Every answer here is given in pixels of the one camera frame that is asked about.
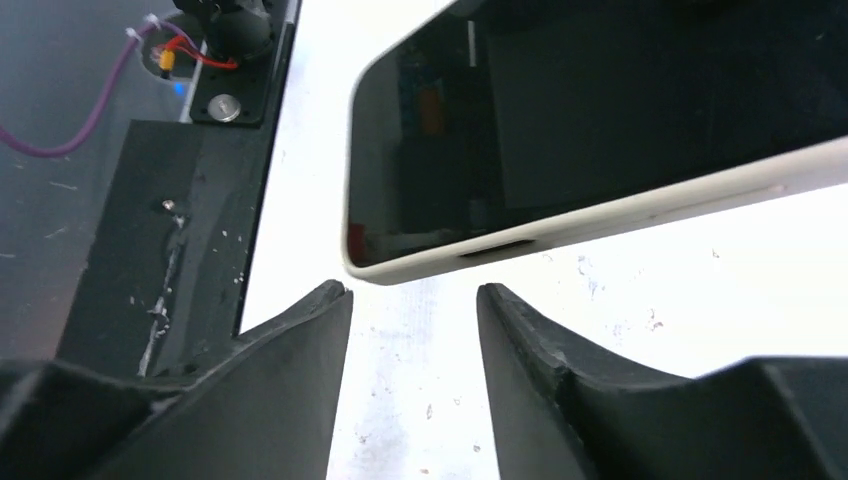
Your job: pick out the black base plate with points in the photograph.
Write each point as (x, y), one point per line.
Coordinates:
(165, 278)

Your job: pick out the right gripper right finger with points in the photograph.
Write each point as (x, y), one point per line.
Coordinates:
(564, 407)

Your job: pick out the phone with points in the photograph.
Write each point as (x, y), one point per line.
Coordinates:
(496, 129)

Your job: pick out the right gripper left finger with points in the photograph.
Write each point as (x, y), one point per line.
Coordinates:
(263, 406)

